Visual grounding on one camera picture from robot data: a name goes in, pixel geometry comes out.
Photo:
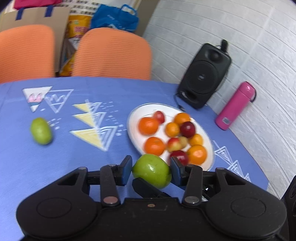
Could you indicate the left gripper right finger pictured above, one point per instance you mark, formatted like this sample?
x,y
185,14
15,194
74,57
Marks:
x,y
234,206

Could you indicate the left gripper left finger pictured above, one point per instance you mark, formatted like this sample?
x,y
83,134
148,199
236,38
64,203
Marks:
x,y
71,204

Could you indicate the large green apple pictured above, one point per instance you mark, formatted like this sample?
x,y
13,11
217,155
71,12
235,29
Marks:
x,y
152,169

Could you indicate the large orange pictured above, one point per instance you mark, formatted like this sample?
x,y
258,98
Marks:
x,y
197,155

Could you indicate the dark red plum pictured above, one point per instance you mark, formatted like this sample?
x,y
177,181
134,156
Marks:
x,y
181,156
187,129

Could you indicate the tangerine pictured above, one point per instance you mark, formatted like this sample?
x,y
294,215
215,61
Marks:
x,y
155,146
148,126
172,129
181,118

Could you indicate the red yellow apple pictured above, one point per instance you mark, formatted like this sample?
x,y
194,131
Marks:
x,y
173,144

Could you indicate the yellow orange citrus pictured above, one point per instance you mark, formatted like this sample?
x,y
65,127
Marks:
x,y
196,139

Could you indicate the small green apple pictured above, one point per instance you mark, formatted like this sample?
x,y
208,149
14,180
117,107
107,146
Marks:
x,y
41,131

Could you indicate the small red apple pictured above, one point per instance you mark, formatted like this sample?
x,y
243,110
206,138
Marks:
x,y
159,116

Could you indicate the brown kiwi fruit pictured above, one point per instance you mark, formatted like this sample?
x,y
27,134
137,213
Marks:
x,y
183,141

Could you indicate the blue patterned tablecloth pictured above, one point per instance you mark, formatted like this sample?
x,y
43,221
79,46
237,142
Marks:
x,y
27,166

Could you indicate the white oval plate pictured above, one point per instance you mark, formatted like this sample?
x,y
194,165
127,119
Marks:
x,y
163,130

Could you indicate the pink thermos bottle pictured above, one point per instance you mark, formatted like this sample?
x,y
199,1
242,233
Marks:
x,y
244,95

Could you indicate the black speaker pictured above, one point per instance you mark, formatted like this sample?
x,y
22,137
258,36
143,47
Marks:
x,y
205,74

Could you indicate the right orange chair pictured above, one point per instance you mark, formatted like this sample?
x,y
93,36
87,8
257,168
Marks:
x,y
106,52

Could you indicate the orange chair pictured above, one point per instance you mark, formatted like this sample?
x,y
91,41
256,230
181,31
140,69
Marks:
x,y
27,52
106,52

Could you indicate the left orange chair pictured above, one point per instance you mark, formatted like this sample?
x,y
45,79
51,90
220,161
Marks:
x,y
27,52

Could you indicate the yellow snack bag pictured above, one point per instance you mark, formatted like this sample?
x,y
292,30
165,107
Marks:
x,y
77,27

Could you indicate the brown paper bag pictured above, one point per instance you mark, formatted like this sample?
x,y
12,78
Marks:
x,y
55,17

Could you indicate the blue plastic bag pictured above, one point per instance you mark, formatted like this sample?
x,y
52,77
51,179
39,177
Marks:
x,y
124,18

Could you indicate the white poster board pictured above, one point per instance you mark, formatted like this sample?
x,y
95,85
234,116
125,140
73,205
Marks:
x,y
89,7

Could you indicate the magenta tote bag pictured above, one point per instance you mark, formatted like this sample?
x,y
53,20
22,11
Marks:
x,y
19,4

